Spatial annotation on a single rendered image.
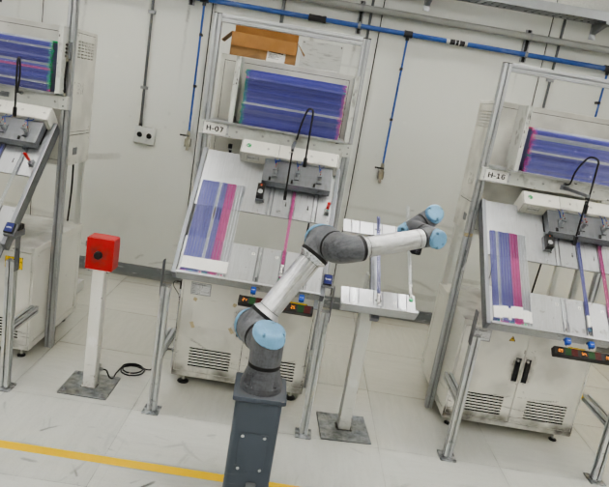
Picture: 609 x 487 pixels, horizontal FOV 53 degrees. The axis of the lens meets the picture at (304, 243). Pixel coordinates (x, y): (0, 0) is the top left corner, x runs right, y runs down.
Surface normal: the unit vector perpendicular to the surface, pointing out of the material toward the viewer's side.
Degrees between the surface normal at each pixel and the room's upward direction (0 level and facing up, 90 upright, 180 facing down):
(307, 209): 48
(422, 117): 90
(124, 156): 90
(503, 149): 90
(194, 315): 90
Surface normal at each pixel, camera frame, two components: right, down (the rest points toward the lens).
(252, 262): 0.10, -0.47
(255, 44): 0.06, 0.07
